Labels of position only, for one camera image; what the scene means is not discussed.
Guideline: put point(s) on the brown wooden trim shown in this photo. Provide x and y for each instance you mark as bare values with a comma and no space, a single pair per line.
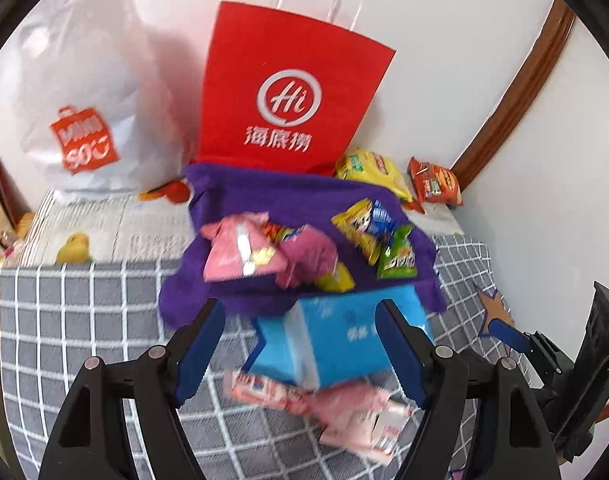
524,85

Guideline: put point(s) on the small yellow snack packet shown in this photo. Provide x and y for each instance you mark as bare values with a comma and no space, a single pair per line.
339,280

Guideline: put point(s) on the blue box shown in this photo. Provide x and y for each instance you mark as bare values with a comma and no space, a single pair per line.
334,340

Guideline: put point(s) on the green snack packet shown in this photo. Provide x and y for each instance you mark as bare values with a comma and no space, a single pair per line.
397,260

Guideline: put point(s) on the yellow chips bag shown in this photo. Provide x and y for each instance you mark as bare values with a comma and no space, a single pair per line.
369,167

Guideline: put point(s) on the purple cloth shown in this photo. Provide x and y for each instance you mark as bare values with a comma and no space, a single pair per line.
294,195

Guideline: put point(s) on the pale pink snack packet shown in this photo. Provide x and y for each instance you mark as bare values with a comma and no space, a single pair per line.
354,425

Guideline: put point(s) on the white red snack packet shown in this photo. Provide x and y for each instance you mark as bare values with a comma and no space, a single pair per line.
264,390

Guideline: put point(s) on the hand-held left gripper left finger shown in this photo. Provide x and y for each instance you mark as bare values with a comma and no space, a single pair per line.
199,355

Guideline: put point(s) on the grey checked blanket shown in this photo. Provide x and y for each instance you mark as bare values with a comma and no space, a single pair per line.
84,310

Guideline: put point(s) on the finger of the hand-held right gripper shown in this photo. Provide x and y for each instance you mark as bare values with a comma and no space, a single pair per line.
507,334

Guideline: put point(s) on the white plastic bag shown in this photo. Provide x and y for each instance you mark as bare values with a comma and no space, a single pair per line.
99,60

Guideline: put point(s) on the orange chips bag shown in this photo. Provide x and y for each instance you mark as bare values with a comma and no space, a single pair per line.
434,182

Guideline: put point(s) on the printed white sheet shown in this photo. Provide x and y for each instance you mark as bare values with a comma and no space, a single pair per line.
124,230

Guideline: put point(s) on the red paper bag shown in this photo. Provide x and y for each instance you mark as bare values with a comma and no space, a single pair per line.
294,60

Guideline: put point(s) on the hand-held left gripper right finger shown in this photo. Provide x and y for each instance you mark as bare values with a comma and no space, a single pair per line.
402,355

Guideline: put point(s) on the red shiny snack packet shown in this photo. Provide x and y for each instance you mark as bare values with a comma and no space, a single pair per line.
279,234

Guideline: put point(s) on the blue snack packet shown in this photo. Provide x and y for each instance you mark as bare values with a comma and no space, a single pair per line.
384,215

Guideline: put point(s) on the large pink snack packet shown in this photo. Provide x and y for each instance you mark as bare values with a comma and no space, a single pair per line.
234,255

